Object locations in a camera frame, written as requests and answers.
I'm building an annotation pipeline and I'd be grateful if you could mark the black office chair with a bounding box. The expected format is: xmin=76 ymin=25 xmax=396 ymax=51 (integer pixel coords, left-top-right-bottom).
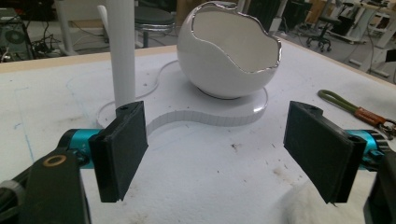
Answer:
xmin=305 ymin=15 xmax=344 ymax=53

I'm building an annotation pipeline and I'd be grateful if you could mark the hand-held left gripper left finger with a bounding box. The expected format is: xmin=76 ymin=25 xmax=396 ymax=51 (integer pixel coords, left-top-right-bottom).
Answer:
xmin=57 ymin=100 xmax=149 ymax=203

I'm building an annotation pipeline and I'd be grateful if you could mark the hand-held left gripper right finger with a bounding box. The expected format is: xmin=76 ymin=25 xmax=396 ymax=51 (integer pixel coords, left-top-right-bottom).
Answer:
xmin=283 ymin=100 xmax=389 ymax=204

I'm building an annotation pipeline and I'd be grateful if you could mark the white eggshell-shaped ceramic bowl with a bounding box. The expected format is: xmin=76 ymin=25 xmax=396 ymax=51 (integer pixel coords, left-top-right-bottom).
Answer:
xmin=177 ymin=0 xmax=283 ymax=101

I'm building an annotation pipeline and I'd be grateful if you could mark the white stand base with post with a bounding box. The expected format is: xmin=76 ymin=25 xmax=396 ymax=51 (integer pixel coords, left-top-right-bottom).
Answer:
xmin=95 ymin=0 xmax=269 ymax=136

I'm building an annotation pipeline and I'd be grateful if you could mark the white table leg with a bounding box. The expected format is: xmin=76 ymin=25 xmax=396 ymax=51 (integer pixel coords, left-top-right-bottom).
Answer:
xmin=53 ymin=0 xmax=78 ymax=57

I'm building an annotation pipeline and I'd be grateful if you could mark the white desk frame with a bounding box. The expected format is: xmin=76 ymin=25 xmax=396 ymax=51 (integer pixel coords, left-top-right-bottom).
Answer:
xmin=330 ymin=0 xmax=396 ymax=78

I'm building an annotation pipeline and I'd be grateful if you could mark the olive green lanyard keychain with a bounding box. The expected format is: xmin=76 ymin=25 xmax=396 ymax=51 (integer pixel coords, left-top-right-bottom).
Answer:
xmin=317 ymin=89 xmax=396 ymax=140

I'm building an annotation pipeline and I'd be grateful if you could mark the dark computer case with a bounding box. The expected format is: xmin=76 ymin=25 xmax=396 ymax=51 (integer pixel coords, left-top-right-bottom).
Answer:
xmin=0 ymin=7 xmax=35 ymax=63

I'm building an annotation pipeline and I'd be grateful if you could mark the round black stool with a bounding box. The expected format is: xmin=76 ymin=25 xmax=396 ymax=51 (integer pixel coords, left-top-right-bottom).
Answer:
xmin=134 ymin=6 xmax=177 ymax=49

